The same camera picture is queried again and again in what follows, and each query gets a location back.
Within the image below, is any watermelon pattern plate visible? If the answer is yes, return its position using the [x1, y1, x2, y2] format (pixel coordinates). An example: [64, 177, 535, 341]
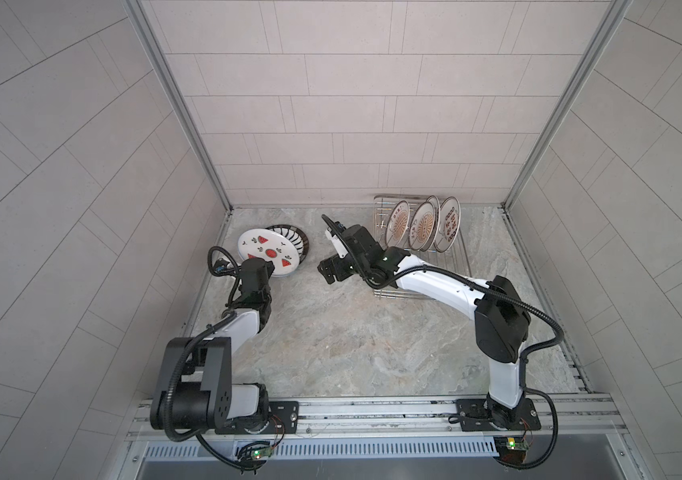
[237, 228, 300, 277]

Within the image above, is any white red-pattern plate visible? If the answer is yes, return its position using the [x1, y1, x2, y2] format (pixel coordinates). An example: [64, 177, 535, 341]
[408, 195, 439, 251]

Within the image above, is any blue striped white plate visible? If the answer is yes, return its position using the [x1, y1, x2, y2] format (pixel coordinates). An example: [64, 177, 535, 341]
[267, 224, 310, 263]

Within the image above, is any red rimmed text plate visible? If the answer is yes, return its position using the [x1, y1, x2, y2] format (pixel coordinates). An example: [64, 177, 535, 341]
[433, 197, 461, 253]

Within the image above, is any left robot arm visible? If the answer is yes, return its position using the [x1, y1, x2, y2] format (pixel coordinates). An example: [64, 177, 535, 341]
[150, 257, 274, 442]

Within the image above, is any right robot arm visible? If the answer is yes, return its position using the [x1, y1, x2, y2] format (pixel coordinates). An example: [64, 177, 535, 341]
[318, 214, 564, 429]

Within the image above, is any left circuit board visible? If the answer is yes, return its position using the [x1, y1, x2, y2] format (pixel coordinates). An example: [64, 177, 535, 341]
[237, 441, 273, 465]

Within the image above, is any circuit board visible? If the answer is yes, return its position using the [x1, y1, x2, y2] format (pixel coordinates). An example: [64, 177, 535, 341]
[237, 441, 273, 465]
[493, 436, 530, 465]

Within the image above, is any right circuit board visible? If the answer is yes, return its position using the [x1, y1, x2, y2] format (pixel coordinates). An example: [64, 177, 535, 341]
[493, 436, 530, 465]

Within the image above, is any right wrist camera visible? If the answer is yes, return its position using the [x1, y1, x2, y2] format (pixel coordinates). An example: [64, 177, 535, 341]
[325, 228, 348, 258]

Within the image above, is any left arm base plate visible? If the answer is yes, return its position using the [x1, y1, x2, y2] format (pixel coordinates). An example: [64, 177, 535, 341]
[215, 401, 299, 435]

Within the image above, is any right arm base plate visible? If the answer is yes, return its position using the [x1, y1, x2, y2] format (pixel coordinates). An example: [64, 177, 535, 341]
[448, 396, 541, 432]

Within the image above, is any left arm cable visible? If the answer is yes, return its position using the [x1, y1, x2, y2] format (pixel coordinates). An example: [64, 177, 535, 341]
[195, 431, 258, 474]

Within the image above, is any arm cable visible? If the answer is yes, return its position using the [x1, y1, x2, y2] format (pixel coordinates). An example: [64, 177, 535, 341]
[195, 431, 258, 474]
[493, 386, 560, 470]

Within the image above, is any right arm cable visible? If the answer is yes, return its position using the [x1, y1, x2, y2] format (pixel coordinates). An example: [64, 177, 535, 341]
[493, 386, 560, 470]

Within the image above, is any aluminium mounting rail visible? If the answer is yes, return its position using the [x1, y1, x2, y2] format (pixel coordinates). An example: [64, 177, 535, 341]
[124, 392, 627, 444]

